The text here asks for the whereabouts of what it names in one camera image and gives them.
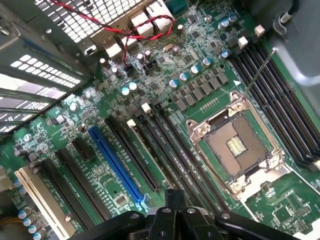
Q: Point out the green Dell motherboard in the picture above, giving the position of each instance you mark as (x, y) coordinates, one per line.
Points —
(162, 82)

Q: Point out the blue expansion slot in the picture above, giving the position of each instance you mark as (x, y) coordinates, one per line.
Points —
(116, 162)

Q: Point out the grey metal PC case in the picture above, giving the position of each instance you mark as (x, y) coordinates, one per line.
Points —
(305, 62)

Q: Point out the long black expansion slot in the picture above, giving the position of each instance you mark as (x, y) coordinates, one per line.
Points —
(132, 155)
(84, 185)
(67, 195)

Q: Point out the white expansion slot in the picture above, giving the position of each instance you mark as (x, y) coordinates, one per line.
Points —
(44, 205)

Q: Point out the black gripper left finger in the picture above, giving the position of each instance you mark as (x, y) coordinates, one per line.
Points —
(166, 225)

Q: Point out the thin metal locking lever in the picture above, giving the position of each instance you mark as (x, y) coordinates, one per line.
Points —
(260, 72)

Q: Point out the short black expansion slot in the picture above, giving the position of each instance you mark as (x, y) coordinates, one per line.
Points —
(83, 148)

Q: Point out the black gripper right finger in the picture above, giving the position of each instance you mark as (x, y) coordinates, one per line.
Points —
(191, 225)

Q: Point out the metal CPU socket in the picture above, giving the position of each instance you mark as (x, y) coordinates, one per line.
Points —
(237, 147)

